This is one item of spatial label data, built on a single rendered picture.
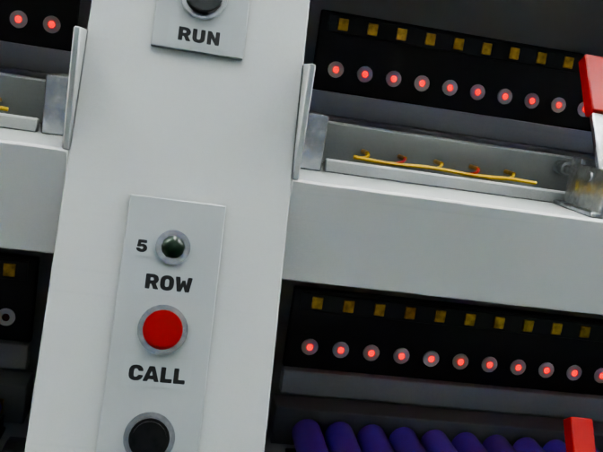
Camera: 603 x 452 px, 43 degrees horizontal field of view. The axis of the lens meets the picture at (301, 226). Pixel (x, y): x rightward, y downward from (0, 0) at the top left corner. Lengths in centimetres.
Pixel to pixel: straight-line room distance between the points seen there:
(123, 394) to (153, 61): 14
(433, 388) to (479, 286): 17
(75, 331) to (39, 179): 6
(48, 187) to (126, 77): 6
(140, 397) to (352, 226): 12
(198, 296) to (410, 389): 23
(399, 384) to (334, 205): 20
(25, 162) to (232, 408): 13
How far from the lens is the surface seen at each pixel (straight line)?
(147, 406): 32
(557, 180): 45
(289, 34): 35
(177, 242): 32
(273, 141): 33
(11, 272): 48
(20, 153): 33
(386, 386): 51
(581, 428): 41
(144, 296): 32
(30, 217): 34
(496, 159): 44
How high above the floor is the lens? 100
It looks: 9 degrees up
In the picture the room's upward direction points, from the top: 6 degrees clockwise
